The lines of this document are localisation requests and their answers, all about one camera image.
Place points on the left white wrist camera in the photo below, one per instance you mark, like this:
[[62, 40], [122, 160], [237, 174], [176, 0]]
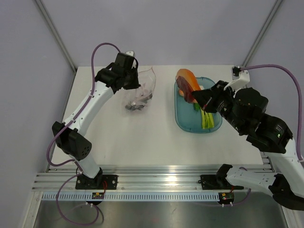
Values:
[[130, 53]]

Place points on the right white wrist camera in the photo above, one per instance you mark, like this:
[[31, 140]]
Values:
[[240, 78]]

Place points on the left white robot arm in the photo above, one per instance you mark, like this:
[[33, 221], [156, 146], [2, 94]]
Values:
[[70, 135]]

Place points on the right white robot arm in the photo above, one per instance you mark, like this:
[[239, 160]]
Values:
[[245, 110]]

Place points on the right aluminium frame post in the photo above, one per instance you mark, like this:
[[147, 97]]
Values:
[[262, 32]]

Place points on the clear zip top bag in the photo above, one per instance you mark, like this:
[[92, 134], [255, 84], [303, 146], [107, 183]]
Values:
[[147, 80]]

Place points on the aluminium mounting rail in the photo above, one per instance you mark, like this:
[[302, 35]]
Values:
[[175, 178]]

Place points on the white slotted cable duct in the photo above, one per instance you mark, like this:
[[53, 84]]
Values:
[[133, 196]]

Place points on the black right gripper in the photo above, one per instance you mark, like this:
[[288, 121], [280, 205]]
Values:
[[208, 98]]

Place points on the teal plastic tray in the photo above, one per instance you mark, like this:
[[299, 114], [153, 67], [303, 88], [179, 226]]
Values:
[[190, 120]]

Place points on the celery stalk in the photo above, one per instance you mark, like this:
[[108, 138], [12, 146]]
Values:
[[207, 121]]

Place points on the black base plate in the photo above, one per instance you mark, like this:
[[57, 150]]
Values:
[[107, 181], [209, 182]]

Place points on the aluminium frame post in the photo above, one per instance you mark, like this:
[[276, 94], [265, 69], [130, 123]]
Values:
[[262, 32], [55, 34]]

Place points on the left aluminium frame post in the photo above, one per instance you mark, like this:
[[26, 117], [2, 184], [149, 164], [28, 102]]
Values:
[[55, 34]]

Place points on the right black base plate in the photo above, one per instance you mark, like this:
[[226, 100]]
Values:
[[209, 182]]

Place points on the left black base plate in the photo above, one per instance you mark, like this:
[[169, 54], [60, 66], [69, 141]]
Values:
[[107, 181]]

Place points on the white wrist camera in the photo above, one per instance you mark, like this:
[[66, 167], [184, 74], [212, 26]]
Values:
[[240, 78], [130, 53]]

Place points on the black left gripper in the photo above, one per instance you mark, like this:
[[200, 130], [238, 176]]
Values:
[[135, 84]]

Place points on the toy peach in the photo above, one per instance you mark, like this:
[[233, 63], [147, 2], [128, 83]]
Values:
[[180, 92]]

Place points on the orange papaya slice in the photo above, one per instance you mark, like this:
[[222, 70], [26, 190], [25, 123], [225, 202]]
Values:
[[187, 83]]

